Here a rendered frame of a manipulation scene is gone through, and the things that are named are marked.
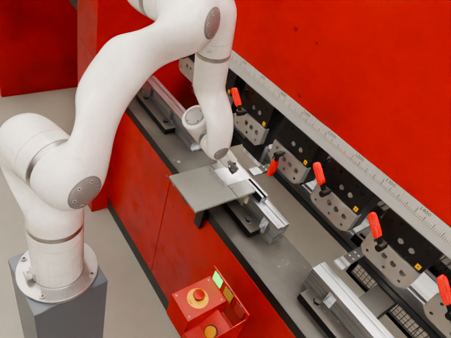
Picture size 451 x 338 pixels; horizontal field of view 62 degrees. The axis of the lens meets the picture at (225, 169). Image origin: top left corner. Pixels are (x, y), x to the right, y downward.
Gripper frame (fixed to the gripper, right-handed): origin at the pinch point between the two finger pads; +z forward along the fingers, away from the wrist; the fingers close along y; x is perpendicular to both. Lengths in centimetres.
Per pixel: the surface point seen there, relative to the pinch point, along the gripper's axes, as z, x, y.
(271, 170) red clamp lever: -8.0, -8.1, -17.3
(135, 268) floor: 76, 76, 35
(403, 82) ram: -38, -39, -38
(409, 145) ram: -30, -32, -46
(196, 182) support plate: -2.1, 12.9, 1.5
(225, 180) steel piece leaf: 4.3, 4.9, -1.8
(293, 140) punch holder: -14.6, -18.4, -17.8
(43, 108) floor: 74, 77, 203
